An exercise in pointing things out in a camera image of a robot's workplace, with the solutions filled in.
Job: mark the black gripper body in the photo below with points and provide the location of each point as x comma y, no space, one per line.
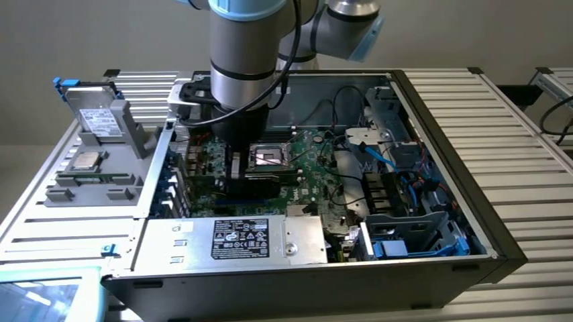
239,127

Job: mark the black graphics card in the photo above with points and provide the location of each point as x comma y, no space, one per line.
257,189

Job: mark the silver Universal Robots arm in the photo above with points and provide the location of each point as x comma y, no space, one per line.
242,50

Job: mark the black RAM slots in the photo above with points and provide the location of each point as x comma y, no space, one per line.
279,135

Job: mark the green motherboard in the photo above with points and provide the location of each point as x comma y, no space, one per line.
313,174

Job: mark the grey parts rack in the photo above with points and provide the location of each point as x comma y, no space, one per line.
127,141

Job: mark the hard disk with white label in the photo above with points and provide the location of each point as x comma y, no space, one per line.
96,114

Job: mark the metal optical drive cage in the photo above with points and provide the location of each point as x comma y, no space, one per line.
385,114

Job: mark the silver power supply unit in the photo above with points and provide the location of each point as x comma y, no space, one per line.
232,241

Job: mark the green RAM stick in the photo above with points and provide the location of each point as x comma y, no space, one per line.
96,175

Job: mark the silver CPU chip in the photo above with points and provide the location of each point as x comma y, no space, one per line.
88,161

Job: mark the black fan shroud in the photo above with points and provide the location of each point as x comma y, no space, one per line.
381,194

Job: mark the grey metal disk bay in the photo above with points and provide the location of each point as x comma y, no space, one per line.
402,224

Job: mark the small blue table clip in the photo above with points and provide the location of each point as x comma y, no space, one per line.
108,250

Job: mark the blue disk tray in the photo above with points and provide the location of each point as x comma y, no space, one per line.
391,250

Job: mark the black open PC case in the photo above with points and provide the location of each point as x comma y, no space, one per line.
313,288

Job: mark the teal framed panel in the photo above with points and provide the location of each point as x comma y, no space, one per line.
40,295

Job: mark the aluminium slat table section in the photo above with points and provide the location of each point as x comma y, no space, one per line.
554,84

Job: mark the CPU socket with metal frame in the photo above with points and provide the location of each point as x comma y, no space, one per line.
270,156

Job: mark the blue disk carrier frame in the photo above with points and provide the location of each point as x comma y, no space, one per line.
67,82

